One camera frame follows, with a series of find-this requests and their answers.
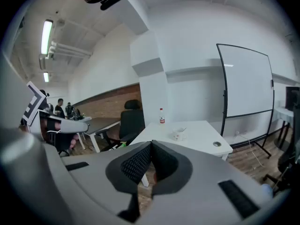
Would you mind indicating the white ceiling pipes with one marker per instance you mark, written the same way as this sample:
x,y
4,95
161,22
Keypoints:
x,y
68,49

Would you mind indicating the clear plastic bottle red label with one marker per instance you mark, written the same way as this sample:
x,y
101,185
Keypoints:
x,y
162,118

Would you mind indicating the white floral cup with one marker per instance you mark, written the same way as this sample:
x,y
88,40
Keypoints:
x,y
178,135

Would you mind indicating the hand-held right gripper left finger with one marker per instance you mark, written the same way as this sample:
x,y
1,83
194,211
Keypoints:
x,y
98,172

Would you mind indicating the small green object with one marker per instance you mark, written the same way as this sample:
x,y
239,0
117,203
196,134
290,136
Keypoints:
x,y
123,145

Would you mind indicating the black monitor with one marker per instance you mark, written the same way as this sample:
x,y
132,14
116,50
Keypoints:
x,y
291,98

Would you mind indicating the black office chair with headrest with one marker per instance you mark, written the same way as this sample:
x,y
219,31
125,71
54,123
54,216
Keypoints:
x,y
131,123

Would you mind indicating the metal spoon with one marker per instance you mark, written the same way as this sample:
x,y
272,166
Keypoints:
x,y
183,130

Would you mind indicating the black-framed whiteboard on stand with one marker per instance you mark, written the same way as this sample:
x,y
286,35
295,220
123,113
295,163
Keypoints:
x,y
246,81

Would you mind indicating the white side table black legs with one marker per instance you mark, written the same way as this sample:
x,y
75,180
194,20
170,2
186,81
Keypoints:
x,y
283,114

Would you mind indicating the short ceiling light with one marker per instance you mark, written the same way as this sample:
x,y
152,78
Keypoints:
x,y
46,77

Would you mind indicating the dark-topped table white legs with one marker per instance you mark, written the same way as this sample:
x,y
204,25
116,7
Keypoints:
x,y
103,123

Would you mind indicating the long ceiling light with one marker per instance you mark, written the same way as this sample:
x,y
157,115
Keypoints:
x,y
46,36

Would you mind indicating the black mesh office chair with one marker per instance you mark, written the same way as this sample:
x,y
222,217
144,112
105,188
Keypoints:
x,y
289,158

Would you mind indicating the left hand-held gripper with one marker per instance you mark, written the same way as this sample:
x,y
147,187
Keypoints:
x,y
68,126

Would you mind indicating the person's left hand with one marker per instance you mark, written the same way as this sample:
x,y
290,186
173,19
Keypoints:
x,y
74,142

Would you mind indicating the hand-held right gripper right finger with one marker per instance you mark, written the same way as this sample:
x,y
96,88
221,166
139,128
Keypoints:
x,y
199,196

